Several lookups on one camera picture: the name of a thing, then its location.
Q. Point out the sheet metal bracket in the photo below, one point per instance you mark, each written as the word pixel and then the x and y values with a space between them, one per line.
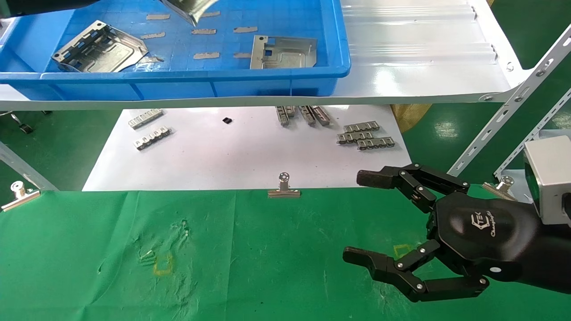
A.
pixel 102 53
pixel 189 9

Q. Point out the silver binder clip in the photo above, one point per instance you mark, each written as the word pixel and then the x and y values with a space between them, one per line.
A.
pixel 504 183
pixel 20 198
pixel 284 192

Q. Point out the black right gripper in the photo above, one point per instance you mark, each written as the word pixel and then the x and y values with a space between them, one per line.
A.
pixel 482 236

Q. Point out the blue plastic bin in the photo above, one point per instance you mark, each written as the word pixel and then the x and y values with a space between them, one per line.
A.
pixel 178 84

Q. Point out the green table cloth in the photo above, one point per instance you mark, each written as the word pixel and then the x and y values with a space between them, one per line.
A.
pixel 285 249

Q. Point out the grey tape strip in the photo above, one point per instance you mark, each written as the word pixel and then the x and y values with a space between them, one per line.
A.
pixel 210 14
pixel 153 35
pixel 158 17
pixel 242 55
pixel 204 31
pixel 206 55
pixel 245 29

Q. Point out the white metal shelf board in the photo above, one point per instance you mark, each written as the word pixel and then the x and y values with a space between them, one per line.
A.
pixel 424 76

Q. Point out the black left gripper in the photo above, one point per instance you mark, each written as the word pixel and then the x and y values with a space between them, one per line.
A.
pixel 26 6

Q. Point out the grey metal shelf brace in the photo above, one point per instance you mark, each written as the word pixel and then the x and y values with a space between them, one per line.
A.
pixel 26 169

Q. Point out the flat sheet metal plate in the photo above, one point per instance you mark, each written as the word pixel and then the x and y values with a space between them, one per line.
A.
pixel 290 55

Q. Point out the small slotted metal strip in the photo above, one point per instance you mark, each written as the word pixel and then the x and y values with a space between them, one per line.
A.
pixel 321 116
pixel 152 137
pixel 282 116
pixel 354 137
pixel 361 127
pixel 291 111
pixel 146 119
pixel 307 115
pixel 375 143

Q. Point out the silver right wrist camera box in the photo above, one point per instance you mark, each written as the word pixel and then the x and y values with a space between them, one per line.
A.
pixel 551 178

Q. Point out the white perforated shelf brace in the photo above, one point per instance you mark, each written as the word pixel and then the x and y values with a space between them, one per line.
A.
pixel 513 100
pixel 531 136

